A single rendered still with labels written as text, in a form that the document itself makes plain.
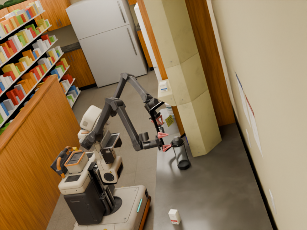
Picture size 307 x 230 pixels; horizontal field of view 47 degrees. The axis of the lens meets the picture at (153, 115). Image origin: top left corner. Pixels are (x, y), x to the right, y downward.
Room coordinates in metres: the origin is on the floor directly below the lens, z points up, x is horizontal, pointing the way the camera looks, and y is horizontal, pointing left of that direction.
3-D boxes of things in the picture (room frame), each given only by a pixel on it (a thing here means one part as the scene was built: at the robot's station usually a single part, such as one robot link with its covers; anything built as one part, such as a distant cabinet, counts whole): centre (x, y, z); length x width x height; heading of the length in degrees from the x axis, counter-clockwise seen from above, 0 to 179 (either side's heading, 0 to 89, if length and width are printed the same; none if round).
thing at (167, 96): (2.51, -0.16, 1.46); 0.32 x 0.12 x 0.10; 169
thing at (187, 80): (2.48, -0.33, 1.33); 0.32 x 0.25 x 0.77; 169
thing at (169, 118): (2.56, -0.11, 1.19); 0.30 x 0.01 x 0.40; 126
